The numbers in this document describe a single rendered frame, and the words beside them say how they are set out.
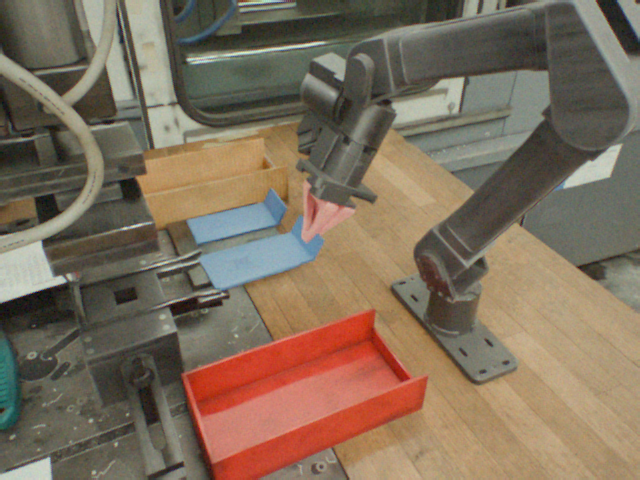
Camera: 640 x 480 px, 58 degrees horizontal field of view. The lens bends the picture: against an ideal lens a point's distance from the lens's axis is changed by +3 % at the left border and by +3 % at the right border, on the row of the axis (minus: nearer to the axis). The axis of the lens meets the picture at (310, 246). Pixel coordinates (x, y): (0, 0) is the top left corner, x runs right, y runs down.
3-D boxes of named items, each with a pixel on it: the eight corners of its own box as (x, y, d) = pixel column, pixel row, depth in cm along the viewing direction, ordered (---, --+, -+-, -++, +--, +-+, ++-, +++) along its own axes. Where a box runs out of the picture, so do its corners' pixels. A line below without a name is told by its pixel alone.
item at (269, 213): (288, 222, 93) (287, 207, 91) (197, 245, 88) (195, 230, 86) (273, 201, 98) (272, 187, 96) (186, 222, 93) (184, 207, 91)
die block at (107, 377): (186, 379, 70) (178, 336, 65) (101, 409, 66) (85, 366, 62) (152, 282, 84) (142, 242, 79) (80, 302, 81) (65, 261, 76)
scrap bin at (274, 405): (422, 409, 66) (429, 375, 62) (217, 498, 58) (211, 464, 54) (371, 339, 75) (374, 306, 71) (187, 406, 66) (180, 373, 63)
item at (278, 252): (324, 257, 75) (325, 239, 73) (216, 290, 69) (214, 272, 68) (301, 231, 80) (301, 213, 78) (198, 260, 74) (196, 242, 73)
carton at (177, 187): (288, 203, 103) (287, 165, 98) (151, 237, 94) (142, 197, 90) (263, 171, 112) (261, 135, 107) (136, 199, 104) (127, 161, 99)
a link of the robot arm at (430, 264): (416, 249, 68) (457, 270, 65) (457, 219, 73) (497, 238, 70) (411, 287, 72) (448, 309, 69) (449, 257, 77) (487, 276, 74)
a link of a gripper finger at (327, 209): (281, 225, 77) (310, 165, 74) (320, 234, 82) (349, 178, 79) (302, 251, 72) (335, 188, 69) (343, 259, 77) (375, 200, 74)
